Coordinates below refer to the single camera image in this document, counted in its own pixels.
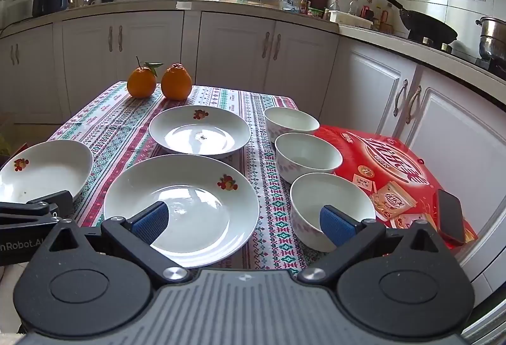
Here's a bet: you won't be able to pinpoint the white bowl with pink flowers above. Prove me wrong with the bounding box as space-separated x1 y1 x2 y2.
275 132 343 183
264 107 320 143
290 173 377 253

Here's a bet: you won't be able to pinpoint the steel stockpot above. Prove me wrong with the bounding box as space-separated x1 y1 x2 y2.
475 15 506 63

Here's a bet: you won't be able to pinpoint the light kitchen countertop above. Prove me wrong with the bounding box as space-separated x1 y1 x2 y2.
0 0 506 108

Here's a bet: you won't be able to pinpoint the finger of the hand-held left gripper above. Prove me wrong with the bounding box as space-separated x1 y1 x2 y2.
0 191 74 229

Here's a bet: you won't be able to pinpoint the leafless bumpy orange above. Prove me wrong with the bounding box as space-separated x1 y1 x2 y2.
161 63 193 100

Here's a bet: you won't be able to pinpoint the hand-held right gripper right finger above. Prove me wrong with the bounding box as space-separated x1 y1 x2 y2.
296 205 461 287

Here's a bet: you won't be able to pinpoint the white countertop appliance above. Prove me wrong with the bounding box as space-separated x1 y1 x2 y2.
0 0 34 23

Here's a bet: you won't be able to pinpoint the patterned tablecloth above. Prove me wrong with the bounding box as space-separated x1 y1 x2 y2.
51 81 330 278

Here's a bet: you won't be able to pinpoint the brown condiment bottle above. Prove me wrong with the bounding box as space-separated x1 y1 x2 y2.
375 3 396 33

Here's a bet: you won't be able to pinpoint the black smartphone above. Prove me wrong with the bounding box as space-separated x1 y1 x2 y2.
436 189 466 245

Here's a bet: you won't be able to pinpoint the black wok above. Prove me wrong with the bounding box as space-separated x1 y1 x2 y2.
372 0 459 46

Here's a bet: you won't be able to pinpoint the white plastic tray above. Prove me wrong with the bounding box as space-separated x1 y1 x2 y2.
329 10 374 30

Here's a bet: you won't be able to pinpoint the red snack box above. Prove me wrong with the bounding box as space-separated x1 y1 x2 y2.
313 125 479 251

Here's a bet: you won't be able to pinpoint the white kitchen cabinets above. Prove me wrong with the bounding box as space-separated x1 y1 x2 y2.
0 11 506 330

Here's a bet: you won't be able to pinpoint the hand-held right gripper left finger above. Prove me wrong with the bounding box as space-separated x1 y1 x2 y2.
37 200 196 288

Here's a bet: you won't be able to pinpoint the orange with green leaves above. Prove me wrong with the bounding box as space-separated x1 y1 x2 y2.
126 56 164 99

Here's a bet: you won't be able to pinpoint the white plate with fruit print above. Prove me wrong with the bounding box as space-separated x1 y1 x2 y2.
149 105 251 160
103 154 260 269
0 139 94 207

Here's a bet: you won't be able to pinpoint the gas stove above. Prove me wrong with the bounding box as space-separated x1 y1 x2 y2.
407 34 506 77

